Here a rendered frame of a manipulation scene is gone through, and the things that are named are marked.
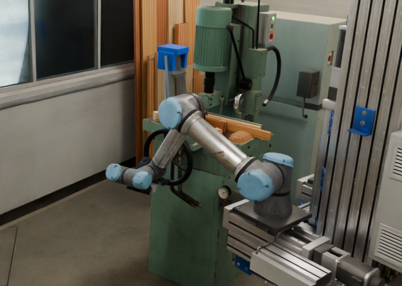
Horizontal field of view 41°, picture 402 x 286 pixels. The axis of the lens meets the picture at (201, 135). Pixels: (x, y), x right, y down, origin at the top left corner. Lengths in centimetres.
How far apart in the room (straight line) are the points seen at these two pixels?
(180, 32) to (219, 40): 176
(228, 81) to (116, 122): 164
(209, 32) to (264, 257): 118
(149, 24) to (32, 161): 134
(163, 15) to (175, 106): 241
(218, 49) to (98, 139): 174
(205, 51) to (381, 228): 124
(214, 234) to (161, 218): 34
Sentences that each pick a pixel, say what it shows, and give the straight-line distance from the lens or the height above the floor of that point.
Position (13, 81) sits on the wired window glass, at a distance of 358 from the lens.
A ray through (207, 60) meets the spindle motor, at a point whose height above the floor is 125.
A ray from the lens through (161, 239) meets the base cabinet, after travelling 304.
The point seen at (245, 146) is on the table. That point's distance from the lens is 261.
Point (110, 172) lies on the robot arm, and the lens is 232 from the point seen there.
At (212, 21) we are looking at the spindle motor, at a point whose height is 145.
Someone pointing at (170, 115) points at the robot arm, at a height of 117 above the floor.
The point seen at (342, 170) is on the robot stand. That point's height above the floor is 103.
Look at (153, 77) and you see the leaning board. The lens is 410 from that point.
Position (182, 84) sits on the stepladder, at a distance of 371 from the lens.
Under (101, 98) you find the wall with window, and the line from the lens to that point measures 409.
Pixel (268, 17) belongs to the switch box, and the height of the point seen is 146.
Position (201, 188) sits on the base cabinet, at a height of 61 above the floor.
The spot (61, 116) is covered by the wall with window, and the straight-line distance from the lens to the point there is 382.
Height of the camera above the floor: 174
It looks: 18 degrees down
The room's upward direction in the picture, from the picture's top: 4 degrees clockwise
